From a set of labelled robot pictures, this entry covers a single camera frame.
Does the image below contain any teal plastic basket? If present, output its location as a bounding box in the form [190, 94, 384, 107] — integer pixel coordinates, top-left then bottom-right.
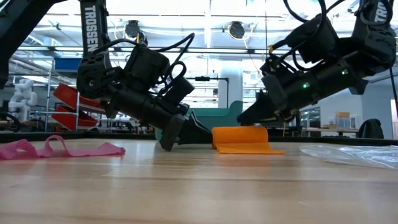
[154, 100, 244, 141]

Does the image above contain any orange elastic bandage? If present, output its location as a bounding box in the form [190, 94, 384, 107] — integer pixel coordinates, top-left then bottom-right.
[211, 125, 285, 156]

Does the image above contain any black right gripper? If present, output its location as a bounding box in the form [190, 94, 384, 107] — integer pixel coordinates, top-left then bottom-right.
[238, 67, 340, 125]

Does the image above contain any clear plastic bag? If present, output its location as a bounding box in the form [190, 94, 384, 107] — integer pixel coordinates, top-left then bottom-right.
[300, 144, 398, 170]

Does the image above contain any black office chair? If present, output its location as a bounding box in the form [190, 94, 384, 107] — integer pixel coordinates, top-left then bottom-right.
[356, 118, 385, 139]

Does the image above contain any metal shelf rack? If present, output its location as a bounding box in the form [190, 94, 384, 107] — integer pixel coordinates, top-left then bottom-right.
[45, 58, 81, 133]

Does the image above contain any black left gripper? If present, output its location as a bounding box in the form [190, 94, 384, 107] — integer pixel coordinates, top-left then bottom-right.
[130, 93, 214, 152]

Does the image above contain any red plastic storage bin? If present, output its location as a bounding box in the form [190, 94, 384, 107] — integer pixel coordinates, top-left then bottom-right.
[51, 105, 99, 131]
[52, 83, 106, 114]

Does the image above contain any orange-lidded clear container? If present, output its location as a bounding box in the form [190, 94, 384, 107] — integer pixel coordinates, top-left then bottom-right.
[335, 111, 351, 130]

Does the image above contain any black round ceiling fixture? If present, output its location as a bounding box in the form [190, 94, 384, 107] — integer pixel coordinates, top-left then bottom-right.
[124, 20, 149, 46]
[228, 21, 246, 40]

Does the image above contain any black aluminium table frame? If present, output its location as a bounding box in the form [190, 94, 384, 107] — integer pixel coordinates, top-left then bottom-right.
[0, 132, 398, 147]

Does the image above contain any wooden workbench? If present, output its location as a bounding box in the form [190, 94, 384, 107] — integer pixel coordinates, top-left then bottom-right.
[306, 126, 358, 137]

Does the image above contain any pink elastic bandage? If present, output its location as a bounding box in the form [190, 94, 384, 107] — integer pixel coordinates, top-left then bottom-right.
[0, 134, 126, 161]

